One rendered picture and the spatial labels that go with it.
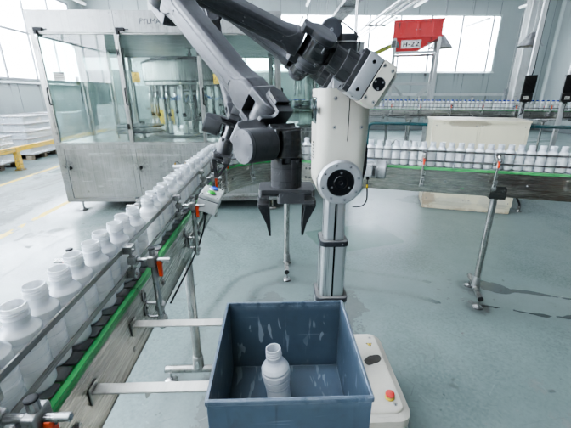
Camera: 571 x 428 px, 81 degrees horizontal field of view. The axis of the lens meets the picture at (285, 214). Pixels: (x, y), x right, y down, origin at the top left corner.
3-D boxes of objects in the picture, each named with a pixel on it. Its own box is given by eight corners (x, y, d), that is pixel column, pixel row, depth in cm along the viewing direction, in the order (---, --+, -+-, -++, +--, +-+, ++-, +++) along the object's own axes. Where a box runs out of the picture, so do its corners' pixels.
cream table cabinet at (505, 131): (496, 200, 492) (515, 117, 453) (510, 215, 436) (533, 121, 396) (416, 194, 521) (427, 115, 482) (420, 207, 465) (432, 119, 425)
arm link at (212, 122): (242, 106, 121) (240, 115, 130) (211, 95, 119) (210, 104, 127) (233, 137, 120) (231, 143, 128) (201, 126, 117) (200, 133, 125)
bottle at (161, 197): (153, 233, 123) (147, 188, 117) (159, 226, 128) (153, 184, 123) (169, 233, 123) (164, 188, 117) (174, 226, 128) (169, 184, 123)
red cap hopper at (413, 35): (379, 166, 729) (393, 19, 635) (380, 160, 794) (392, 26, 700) (425, 168, 705) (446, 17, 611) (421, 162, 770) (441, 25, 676)
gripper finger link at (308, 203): (314, 240, 64) (316, 193, 61) (277, 241, 63) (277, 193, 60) (311, 228, 70) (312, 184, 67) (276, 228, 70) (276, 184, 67)
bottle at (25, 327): (7, 399, 56) (-24, 316, 50) (33, 371, 61) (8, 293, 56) (43, 399, 56) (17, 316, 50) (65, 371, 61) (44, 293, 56)
